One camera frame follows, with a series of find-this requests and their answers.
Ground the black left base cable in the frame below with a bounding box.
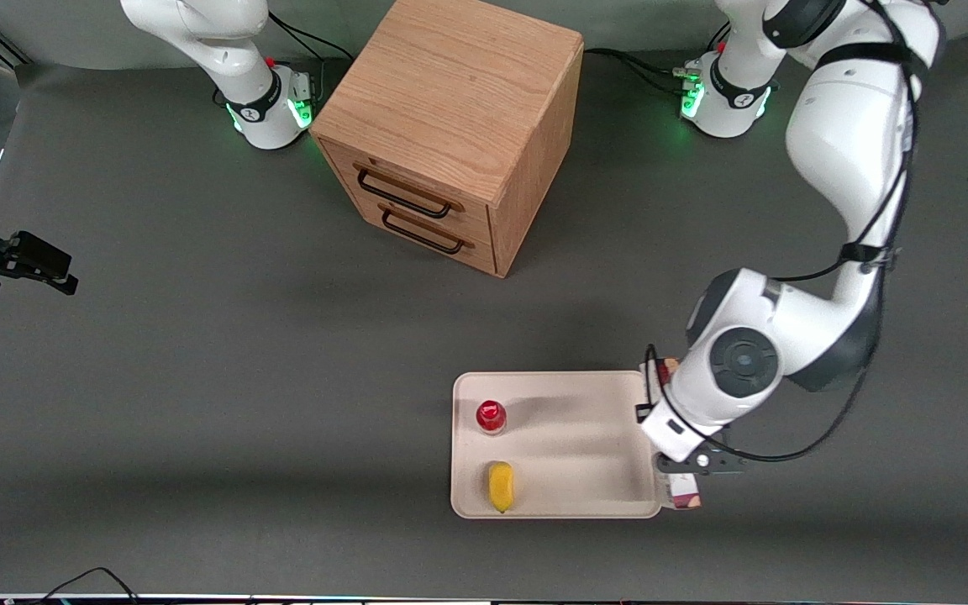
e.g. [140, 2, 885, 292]
[582, 47, 695, 93]

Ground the aluminium frame rail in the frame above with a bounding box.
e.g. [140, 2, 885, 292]
[0, 21, 31, 70]

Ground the red cookie box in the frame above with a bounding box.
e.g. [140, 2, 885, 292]
[659, 356, 703, 511]

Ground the black right base cable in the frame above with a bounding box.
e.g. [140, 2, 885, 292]
[268, 10, 355, 64]

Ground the thin black table-edge cable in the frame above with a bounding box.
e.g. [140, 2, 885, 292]
[26, 567, 142, 605]

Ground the beige plastic tray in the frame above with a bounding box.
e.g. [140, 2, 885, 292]
[450, 371, 664, 520]

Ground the black base cable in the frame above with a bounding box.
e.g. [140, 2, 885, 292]
[268, 10, 355, 64]
[582, 47, 695, 93]

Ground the yellow toy banana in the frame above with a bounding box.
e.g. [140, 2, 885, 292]
[487, 460, 516, 514]

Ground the grey table mat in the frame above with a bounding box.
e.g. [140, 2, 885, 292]
[0, 29, 968, 599]

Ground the wooden drawer cabinet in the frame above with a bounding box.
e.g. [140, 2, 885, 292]
[309, 0, 586, 279]

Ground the wooden drawer front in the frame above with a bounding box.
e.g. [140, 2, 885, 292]
[320, 141, 495, 246]
[339, 180, 498, 277]

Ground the black metal drawer handle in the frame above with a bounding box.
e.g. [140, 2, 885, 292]
[378, 204, 476, 256]
[355, 164, 464, 220]

